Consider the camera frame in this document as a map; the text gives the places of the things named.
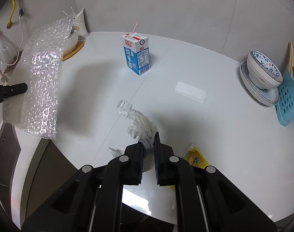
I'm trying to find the yellow white snack packet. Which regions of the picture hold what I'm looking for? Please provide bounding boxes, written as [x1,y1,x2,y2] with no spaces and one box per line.
[169,143,209,191]

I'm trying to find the blue floral ceramic bowl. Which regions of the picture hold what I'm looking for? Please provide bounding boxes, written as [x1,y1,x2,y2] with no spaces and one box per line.
[250,49,281,80]

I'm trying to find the white tissue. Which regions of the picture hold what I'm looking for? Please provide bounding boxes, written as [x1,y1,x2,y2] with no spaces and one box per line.
[117,100,157,172]

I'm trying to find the pink drinking straw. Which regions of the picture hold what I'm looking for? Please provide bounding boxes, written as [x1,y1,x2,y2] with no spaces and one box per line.
[132,21,139,33]

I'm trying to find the blue perforated utensil basket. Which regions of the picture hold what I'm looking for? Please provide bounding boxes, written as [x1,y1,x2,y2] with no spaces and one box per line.
[275,70,294,126]

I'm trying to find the blue striped plate stack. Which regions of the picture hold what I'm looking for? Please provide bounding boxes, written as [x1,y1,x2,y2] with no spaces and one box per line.
[239,61,280,106]

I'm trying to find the blue white milk carton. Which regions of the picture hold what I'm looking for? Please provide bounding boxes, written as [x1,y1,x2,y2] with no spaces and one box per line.
[122,32,150,75]

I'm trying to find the wooden chopsticks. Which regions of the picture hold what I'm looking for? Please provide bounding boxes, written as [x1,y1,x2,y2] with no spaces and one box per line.
[287,41,294,76]

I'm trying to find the yellow hose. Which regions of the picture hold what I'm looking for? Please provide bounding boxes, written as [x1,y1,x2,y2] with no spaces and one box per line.
[6,0,16,29]

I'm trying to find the plastic bag with food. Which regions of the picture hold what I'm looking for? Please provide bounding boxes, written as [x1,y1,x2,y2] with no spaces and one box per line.
[0,32,20,74]

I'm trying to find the clear bubble wrap sheet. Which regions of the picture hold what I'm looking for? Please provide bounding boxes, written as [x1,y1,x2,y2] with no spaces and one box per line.
[3,15,74,139]

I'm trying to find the white utensil holder cup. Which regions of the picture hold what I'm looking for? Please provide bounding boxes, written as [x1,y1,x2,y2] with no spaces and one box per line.
[73,9,89,40]

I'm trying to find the white bowl red rim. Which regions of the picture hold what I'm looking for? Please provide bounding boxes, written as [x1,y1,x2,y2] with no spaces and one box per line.
[247,50,283,90]

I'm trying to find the white bowl on coaster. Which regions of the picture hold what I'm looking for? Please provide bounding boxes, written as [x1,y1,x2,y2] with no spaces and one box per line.
[63,30,78,55]

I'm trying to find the wooden handle tool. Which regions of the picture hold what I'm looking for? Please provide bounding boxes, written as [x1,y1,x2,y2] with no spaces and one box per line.
[0,70,7,85]

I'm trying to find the wooden round coaster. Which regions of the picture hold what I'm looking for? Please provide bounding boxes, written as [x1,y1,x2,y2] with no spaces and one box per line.
[62,41,85,61]

